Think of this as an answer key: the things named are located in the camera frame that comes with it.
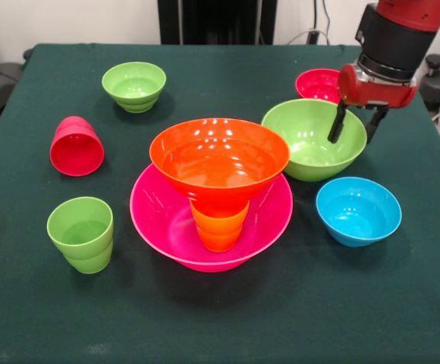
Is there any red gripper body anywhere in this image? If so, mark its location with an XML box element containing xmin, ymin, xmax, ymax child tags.
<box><xmin>336</xmin><ymin>63</ymin><xmax>419</xmax><ymax>110</ymax></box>

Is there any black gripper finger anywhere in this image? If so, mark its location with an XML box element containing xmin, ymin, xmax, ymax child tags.
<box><xmin>364</xmin><ymin>107</ymin><xmax>388</xmax><ymax>145</ymax></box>
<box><xmin>327</xmin><ymin>99</ymin><xmax>348</xmax><ymax>144</ymax></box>

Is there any large green bowl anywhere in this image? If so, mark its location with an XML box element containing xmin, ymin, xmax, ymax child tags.
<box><xmin>261</xmin><ymin>99</ymin><xmax>368</xmax><ymax>183</ymax></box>

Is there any small red bowl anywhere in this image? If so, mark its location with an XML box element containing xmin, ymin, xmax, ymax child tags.
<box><xmin>294</xmin><ymin>67</ymin><xmax>343</xmax><ymax>105</ymax></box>

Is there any large orange bowl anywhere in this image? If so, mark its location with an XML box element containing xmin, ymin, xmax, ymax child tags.
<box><xmin>148</xmin><ymin>118</ymin><xmax>291</xmax><ymax>214</ymax></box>

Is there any orange cup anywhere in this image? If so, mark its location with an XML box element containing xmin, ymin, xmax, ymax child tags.
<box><xmin>189</xmin><ymin>199</ymin><xmax>251</xmax><ymax>253</ymax></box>

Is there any large pink bowl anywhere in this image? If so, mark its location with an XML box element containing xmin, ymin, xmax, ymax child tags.
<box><xmin>129</xmin><ymin>163</ymin><xmax>294</xmax><ymax>274</ymax></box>

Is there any red cup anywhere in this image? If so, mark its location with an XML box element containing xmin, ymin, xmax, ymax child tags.
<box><xmin>49</xmin><ymin>115</ymin><xmax>105</xmax><ymax>177</ymax></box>

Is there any small blue bowl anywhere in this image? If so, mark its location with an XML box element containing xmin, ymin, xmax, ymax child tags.
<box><xmin>316</xmin><ymin>177</ymin><xmax>403</xmax><ymax>248</ymax></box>

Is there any small green bowl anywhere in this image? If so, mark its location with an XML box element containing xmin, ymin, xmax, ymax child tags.
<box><xmin>101</xmin><ymin>61</ymin><xmax>167</xmax><ymax>114</ymax></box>

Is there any dark green tablecloth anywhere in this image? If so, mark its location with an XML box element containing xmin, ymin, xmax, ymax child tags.
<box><xmin>0</xmin><ymin>42</ymin><xmax>440</xmax><ymax>364</ymax></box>

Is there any green cup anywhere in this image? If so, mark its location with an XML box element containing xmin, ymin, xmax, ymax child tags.
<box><xmin>46</xmin><ymin>196</ymin><xmax>115</xmax><ymax>275</ymax></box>

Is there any black office chair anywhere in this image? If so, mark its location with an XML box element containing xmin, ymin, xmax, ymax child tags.
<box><xmin>0</xmin><ymin>26</ymin><xmax>35</xmax><ymax>122</ymax></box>

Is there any black wall cable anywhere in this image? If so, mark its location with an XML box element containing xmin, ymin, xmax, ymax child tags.
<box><xmin>320</xmin><ymin>0</ymin><xmax>333</xmax><ymax>33</ymax></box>

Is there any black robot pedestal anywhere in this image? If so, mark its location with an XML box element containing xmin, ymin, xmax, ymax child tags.
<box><xmin>158</xmin><ymin>0</ymin><xmax>278</xmax><ymax>46</ymax></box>

